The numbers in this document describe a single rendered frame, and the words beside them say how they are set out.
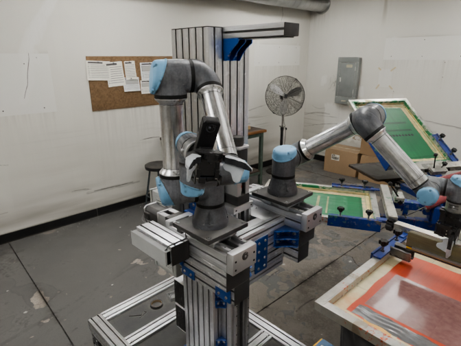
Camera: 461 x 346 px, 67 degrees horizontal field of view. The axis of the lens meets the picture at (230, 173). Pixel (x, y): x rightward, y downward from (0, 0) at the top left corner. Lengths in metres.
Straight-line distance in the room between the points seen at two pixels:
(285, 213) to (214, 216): 0.48
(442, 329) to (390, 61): 5.12
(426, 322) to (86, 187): 3.88
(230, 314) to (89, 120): 3.14
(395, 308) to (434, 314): 0.14
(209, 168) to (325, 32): 6.15
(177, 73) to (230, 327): 1.33
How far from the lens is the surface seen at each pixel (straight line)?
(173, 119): 1.27
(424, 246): 1.86
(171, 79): 1.24
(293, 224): 1.75
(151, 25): 4.84
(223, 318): 2.02
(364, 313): 1.56
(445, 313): 1.71
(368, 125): 1.56
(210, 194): 1.36
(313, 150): 1.80
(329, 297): 1.55
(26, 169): 4.38
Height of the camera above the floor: 1.91
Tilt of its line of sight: 18 degrees down
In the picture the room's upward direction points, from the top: straight up
